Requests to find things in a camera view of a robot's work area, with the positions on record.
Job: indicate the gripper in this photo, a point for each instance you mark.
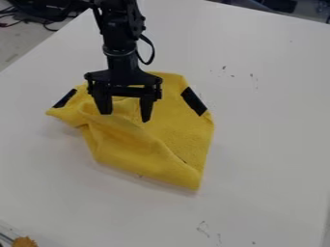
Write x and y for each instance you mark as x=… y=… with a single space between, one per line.
x=123 y=77

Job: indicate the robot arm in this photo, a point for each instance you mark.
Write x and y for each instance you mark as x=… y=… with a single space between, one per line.
x=120 y=25

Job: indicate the yellow cloth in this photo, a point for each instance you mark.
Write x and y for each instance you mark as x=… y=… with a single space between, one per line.
x=150 y=138

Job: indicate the yellow toy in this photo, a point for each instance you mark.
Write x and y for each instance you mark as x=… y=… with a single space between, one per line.
x=24 y=242

